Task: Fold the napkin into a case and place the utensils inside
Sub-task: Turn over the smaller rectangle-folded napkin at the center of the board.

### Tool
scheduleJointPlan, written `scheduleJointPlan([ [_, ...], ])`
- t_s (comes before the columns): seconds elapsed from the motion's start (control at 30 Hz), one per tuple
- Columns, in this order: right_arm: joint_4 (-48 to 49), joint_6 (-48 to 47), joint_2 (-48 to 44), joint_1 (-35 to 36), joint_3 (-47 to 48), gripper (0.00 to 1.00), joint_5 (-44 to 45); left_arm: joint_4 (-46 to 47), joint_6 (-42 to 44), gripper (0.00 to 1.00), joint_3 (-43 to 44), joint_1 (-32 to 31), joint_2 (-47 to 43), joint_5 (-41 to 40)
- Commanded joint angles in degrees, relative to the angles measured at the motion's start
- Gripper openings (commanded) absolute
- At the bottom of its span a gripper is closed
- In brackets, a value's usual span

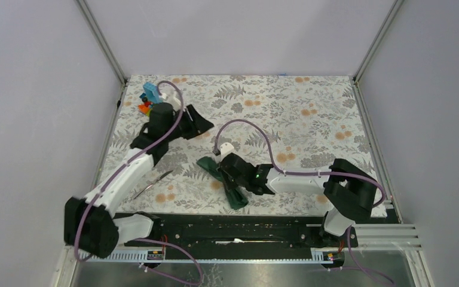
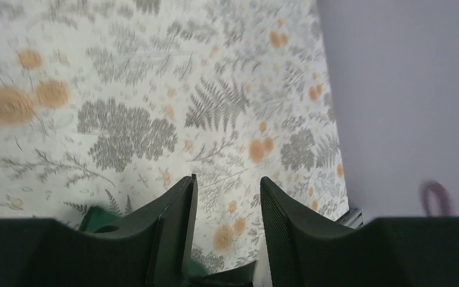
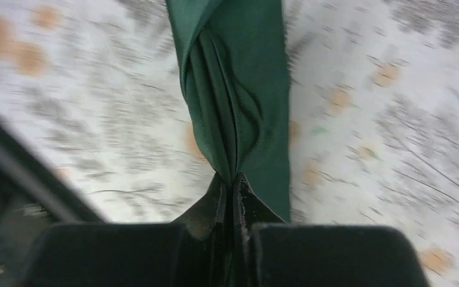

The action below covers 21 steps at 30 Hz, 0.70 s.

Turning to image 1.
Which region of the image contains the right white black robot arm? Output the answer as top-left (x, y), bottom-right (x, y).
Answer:
top-left (218, 152), bottom-right (382, 246)

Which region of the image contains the white slotted cable duct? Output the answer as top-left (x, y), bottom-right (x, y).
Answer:
top-left (78, 248), bottom-right (333, 264)

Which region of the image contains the aluminium frame post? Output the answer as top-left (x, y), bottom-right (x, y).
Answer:
top-left (353, 0), bottom-right (405, 83)
top-left (75, 0), bottom-right (127, 85)

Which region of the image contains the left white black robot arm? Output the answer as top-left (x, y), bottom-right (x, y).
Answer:
top-left (63, 103), bottom-right (214, 258)

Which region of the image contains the dark green cloth napkin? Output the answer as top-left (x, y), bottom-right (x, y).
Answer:
top-left (196, 156), bottom-right (249, 210)

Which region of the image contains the floral patterned table mat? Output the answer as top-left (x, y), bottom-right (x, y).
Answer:
top-left (100, 75), bottom-right (376, 215)

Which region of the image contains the colourful toy brick build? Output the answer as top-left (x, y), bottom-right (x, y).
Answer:
top-left (138, 82), bottom-right (163, 116)

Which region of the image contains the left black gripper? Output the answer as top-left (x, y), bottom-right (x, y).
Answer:
top-left (165, 104), bottom-right (215, 142)

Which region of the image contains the aluminium rail right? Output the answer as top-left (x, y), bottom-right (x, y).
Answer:
top-left (354, 224), bottom-right (422, 251)

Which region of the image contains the right aluminium frame post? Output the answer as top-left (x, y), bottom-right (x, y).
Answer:
top-left (353, 0), bottom-right (405, 83)

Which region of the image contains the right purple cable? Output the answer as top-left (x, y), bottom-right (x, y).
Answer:
top-left (213, 119), bottom-right (397, 287)

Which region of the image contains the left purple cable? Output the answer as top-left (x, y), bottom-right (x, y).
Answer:
top-left (73, 80), bottom-right (204, 287)

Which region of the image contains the left aluminium frame post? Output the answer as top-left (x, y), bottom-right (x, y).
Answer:
top-left (75, 0), bottom-right (127, 85)

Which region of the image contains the purple cable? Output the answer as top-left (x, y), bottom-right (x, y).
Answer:
top-left (73, 80), bottom-right (204, 287)
top-left (213, 119), bottom-right (397, 287)

